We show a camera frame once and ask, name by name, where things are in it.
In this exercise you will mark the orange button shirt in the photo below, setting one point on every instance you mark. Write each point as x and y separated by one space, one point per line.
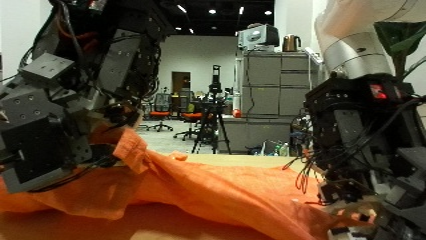
214 190

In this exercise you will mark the green plastic bottle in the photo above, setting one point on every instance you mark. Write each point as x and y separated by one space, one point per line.
284 150

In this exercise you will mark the grey metal drawer cabinet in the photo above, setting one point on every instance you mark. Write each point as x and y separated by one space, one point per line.
267 86

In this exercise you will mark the brown doorway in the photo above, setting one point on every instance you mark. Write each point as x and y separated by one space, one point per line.
180 83

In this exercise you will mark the white power strip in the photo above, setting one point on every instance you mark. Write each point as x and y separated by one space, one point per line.
311 53

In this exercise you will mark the red ball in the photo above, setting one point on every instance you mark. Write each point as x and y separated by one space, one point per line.
237 113

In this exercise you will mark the copper electric kettle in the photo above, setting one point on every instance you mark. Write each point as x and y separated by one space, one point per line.
291 43

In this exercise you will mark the grey box appliance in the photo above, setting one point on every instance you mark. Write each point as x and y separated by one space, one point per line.
260 36

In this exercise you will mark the black camera tripod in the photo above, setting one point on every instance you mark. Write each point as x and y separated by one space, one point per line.
215 110

